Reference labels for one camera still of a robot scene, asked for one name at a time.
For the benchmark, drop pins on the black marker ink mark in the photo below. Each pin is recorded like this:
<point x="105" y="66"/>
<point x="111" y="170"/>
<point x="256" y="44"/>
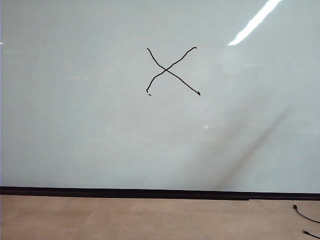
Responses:
<point x="165" y="70"/>

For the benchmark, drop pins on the whiteboard with black frame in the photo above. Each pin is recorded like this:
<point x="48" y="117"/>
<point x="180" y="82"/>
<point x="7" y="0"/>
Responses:
<point x="75" y="125"/>

